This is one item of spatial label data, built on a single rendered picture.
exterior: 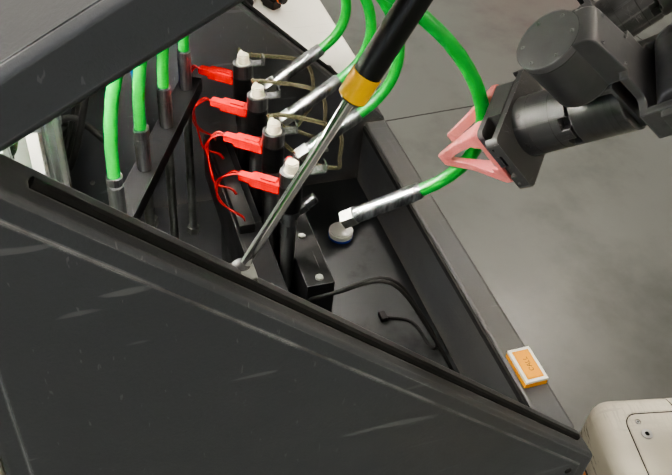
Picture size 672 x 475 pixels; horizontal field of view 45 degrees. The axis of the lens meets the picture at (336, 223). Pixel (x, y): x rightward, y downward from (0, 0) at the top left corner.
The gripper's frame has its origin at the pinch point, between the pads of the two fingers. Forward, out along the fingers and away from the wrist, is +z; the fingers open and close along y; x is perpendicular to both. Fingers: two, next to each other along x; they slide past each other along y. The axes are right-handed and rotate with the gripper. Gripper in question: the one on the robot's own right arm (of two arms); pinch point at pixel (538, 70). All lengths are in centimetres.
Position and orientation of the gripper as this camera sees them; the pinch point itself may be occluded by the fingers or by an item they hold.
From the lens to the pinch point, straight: 101.7
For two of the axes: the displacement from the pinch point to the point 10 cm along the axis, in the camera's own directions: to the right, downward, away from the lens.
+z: -7.6, 5.0, 4.1
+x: 0.5, 6.7, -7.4
